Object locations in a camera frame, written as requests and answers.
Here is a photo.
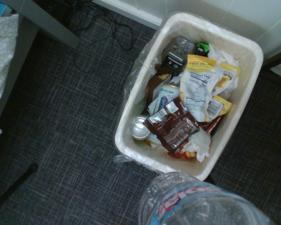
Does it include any clear plastic water bottle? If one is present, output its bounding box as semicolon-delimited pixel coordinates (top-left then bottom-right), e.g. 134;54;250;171
138;172;276;225

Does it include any clear plastic bin liner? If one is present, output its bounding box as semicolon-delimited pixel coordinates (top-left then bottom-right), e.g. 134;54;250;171
112;11;263;174

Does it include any dark plastic bottle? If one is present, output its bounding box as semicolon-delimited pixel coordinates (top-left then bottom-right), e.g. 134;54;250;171
161;36;196;77

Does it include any white rectangular trash bin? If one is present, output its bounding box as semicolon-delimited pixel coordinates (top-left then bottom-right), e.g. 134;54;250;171
114;13;264;181

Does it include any silver drink can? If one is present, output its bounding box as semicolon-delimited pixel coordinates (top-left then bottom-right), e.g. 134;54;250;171
128;116;151;141

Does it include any white blue tea carton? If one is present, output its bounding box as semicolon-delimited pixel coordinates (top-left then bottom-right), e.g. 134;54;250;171
148;83;180;115

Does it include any brown snack wrapper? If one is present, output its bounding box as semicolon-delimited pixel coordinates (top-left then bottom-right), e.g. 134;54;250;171
142;97;200;156

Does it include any orange red snack wrapper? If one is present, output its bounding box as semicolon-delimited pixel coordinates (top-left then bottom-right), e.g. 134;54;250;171
167;140;197;159

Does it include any yellow white chip bag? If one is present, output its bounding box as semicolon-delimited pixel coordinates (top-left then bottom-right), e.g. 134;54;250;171
179;54;241;122

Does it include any crumpled white tissue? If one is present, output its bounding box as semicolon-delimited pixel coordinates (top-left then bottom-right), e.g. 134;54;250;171
183;128;212;163

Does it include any green black wrapper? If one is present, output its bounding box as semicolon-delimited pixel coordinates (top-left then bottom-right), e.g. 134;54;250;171
195;41;210;56

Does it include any grey table leg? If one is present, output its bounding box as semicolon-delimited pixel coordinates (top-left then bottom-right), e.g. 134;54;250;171
0;0;81;125

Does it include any white patterned cloth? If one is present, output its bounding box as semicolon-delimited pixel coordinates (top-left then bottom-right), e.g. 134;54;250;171
0;13;19;145

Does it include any black stand leg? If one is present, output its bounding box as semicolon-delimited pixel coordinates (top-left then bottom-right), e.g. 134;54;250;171
0;163;39;216

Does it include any black cable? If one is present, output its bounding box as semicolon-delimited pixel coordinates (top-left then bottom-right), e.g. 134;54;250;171
66;0;134;74

